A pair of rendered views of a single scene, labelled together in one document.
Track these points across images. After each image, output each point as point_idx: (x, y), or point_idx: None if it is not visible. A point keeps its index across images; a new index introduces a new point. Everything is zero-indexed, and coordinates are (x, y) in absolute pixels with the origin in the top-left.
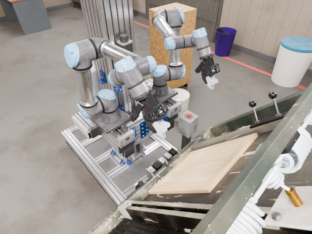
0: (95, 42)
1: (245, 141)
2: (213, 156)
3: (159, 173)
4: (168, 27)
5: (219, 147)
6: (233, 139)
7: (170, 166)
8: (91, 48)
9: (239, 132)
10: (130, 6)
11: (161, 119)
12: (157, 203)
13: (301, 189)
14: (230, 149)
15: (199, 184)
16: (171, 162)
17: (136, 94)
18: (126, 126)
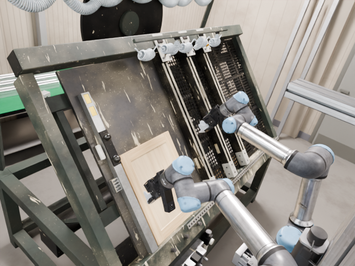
0: (307, 152)
1: (130, 154)
2: (151, 176)
3: (192, 218)
4: (237, 207)
5: (141, 187)
6: (130, 181)
7: (182, 225)
8: (304, 152)
9: (125, 175)
10: (344, 228)
11: (205, 113)
12: (194, 141)
13: (161, 55)
14: (140, 163)
15: (169, 143)
16: (181, 232)
17: None
18: (249, 259)
